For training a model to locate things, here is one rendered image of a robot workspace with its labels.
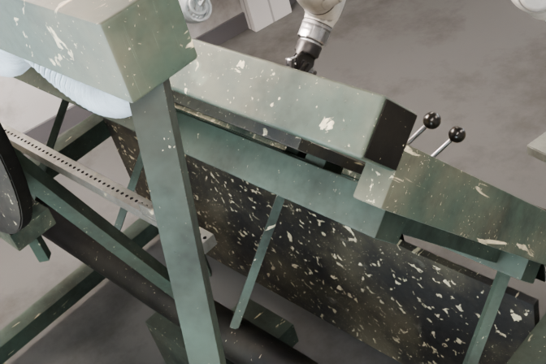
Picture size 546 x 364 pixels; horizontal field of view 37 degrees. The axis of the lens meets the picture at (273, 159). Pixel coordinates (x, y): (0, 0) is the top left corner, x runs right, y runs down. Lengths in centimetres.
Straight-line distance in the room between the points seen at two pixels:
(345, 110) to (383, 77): 346
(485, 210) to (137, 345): 229
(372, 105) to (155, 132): 39
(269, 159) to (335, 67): 332
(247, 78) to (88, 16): 56
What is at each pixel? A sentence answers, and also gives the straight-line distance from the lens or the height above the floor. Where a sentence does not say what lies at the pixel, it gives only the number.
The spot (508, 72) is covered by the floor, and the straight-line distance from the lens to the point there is 459.
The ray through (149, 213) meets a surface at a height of 105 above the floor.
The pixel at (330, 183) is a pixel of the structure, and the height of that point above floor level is 160.
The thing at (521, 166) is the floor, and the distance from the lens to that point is 396.
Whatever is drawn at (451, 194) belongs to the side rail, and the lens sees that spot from 146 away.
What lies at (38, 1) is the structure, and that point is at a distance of 96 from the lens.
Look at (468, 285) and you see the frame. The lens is 237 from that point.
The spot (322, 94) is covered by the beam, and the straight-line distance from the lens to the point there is 128.
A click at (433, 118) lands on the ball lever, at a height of 151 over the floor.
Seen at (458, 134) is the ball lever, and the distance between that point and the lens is 185.
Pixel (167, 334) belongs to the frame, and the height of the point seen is 52.
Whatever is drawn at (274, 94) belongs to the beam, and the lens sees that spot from 134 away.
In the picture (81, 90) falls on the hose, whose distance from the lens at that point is 119.
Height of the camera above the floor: 254
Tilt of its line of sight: 36 degrees down
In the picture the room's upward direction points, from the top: 17 degrees counter-clockwise
